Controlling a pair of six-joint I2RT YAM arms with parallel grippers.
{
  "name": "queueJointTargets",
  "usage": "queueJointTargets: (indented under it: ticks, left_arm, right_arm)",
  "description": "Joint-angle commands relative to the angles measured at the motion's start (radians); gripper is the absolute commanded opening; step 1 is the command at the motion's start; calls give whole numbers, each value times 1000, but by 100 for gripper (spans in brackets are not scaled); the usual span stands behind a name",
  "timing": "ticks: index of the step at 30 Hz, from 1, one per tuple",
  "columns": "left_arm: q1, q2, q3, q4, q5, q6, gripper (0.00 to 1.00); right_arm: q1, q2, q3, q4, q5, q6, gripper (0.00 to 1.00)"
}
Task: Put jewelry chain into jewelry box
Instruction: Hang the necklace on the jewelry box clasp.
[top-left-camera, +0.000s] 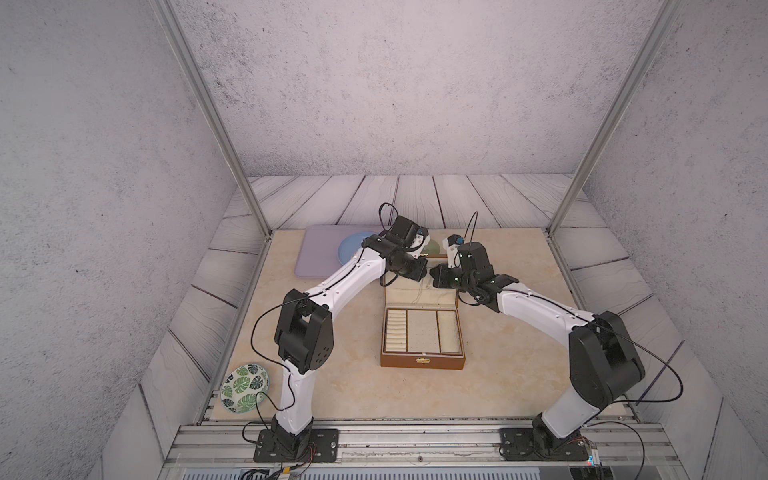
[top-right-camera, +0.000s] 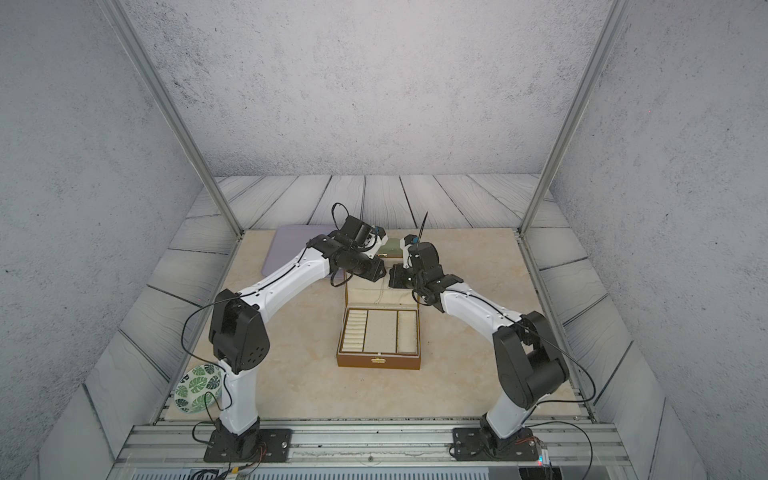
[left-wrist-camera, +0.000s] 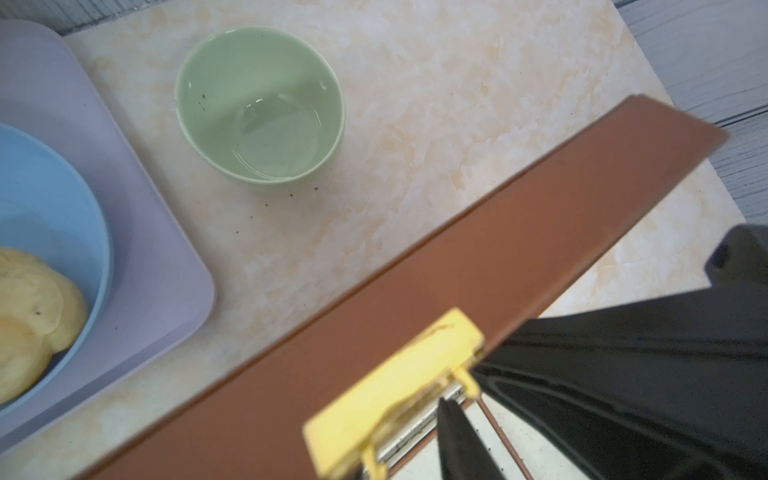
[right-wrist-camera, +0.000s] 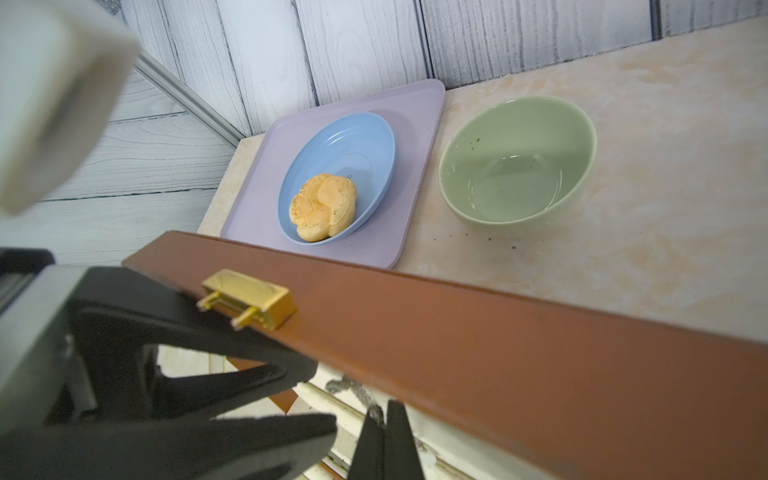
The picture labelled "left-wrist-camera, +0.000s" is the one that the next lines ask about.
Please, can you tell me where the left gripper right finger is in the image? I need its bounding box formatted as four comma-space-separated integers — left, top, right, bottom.
473, 224, 767, 479

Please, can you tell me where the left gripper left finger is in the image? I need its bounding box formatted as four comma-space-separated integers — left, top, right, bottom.
437, 398, 504, 480

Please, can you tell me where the brown jewelry box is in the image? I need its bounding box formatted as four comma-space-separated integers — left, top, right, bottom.
85, 95, 728, 479

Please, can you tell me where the purple tray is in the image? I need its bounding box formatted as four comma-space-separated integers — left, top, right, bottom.
1, 20, 216, 451

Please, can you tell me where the green bowl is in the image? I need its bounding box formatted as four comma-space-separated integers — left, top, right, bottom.
174, 26, 346, 191

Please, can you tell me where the yellow pastry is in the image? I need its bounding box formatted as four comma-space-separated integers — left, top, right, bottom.
1, 247, 89, 403

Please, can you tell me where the blue plate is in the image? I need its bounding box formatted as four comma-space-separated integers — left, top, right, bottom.
1, 125, 115, 416

